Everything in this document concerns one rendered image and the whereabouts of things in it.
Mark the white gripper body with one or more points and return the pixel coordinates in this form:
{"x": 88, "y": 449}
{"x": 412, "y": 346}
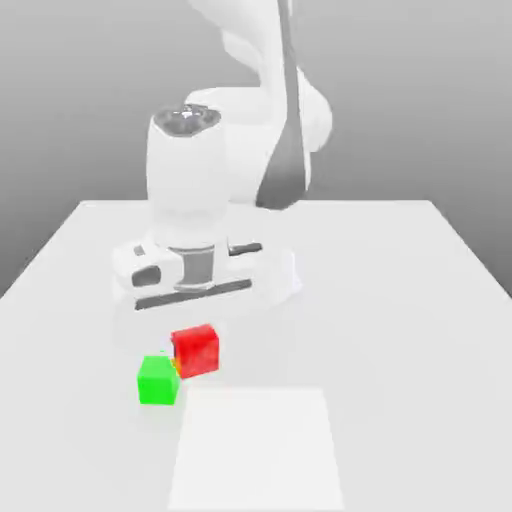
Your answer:
{"x": 192, "y": 316}

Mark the small red cube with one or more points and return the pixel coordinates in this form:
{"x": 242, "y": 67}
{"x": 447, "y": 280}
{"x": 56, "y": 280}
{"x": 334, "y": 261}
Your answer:
{"x": 198, "y": 352}

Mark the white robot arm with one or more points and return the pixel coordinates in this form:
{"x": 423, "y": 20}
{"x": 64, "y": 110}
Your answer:
{"x": 188, "y": 180}

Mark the small green cube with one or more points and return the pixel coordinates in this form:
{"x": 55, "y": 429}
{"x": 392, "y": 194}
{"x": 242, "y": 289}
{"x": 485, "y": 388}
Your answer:
{"x": 156, "y": 382}

